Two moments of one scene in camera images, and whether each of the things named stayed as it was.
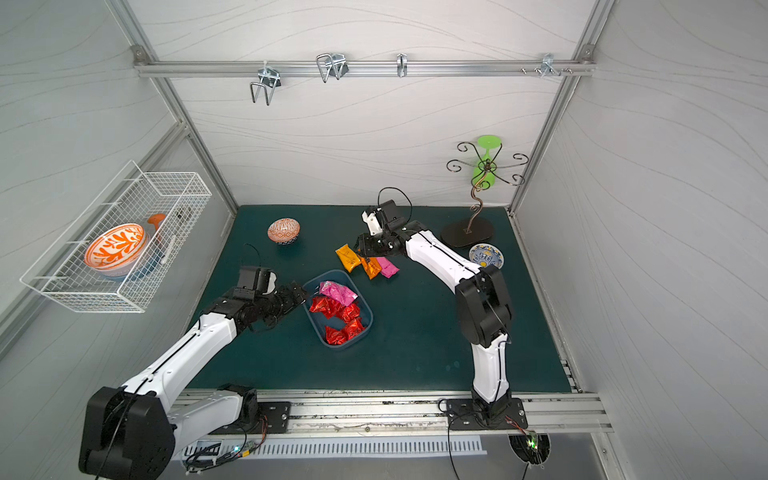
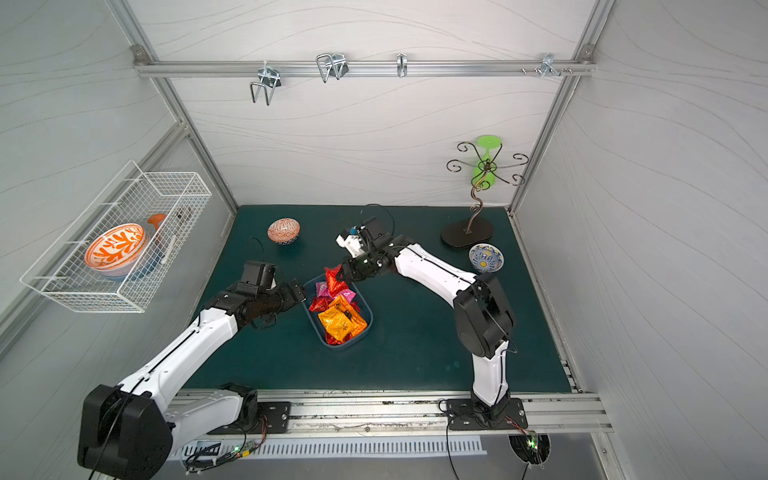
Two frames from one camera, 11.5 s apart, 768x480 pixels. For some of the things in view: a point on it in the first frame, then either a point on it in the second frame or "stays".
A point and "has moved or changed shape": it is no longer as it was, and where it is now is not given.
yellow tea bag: [350, 260] -> [337, 322]
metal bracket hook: [548, 65] stays
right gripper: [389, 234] -> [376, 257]
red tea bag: [336, 337] stays
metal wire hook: [332, 64] stays
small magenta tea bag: [388, 268] has moved or changed shape
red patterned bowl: [284, 230] stays
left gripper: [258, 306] stays
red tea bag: [326, 307] stays
